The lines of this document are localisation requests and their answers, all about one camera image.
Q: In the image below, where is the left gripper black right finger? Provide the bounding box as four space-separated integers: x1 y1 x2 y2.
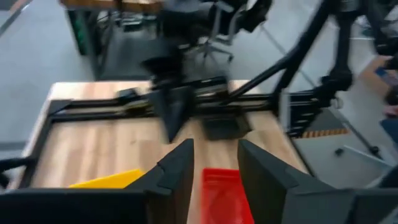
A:
237 139 340 224

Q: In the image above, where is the person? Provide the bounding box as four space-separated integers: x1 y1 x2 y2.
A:
379 93 398 144

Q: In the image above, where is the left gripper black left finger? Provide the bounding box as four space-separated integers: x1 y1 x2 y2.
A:
125 138 195 224

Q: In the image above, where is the black plastic basket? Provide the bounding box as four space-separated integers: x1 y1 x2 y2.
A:
201 114 254 142

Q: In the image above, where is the wooden background table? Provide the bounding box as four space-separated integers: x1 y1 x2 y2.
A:
60 0 165 80

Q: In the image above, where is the red plastic basket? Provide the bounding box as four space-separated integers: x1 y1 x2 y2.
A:
200 167 256 224

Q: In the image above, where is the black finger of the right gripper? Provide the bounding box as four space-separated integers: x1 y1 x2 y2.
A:
151 89 174 144
172 88 197 144

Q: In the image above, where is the orange black hazard tape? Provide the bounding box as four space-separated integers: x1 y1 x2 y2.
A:
299 128 350 139

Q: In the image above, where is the yellow plastic basket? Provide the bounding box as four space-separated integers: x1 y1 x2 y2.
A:
68 169 147 190

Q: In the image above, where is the black aluminium table frame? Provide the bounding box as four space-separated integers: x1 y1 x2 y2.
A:
0 0 384 191

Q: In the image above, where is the black office chair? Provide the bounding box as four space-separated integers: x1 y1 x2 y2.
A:
158 0 275 63

